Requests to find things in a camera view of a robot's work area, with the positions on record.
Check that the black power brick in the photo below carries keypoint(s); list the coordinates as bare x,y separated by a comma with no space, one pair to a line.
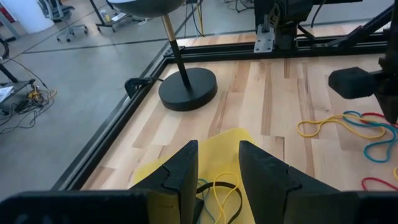
21,105

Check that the red rubber band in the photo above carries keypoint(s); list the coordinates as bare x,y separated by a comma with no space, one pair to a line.
376,179
376,114

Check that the white pillar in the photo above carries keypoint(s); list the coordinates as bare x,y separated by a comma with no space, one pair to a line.
28,15

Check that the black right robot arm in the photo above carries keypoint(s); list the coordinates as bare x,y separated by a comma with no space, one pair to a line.
289,18

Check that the grey office chair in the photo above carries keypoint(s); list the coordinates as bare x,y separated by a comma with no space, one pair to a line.
66,18

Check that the white globe table lamp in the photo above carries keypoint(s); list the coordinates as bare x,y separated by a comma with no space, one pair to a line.
186,90

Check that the teal rubber band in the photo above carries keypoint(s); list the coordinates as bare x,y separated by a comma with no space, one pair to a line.
373,157
205,193

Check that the yellow translucent plastic bin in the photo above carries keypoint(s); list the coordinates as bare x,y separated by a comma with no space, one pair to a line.
217,149

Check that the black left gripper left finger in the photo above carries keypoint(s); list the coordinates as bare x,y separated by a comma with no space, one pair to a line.
183,174

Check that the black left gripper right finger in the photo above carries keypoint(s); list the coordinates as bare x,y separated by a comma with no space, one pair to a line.
267,186

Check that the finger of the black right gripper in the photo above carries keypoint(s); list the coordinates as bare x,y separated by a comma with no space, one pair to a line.
390,105

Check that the black clamp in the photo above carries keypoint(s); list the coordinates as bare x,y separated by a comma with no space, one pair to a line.
133,85

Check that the black aluminium table frame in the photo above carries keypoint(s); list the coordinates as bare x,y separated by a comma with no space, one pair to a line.
113,124

